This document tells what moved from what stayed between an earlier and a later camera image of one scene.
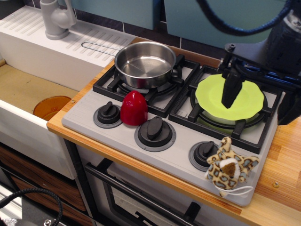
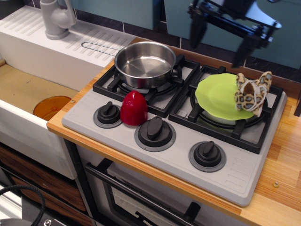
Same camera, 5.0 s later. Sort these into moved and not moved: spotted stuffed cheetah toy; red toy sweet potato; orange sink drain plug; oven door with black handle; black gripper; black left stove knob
Moved: black gripper; spotted stuffed cheetah toy
Not moved: orange sink drain plug; black left stove knob; oven door with black handle; red toy sweet potato
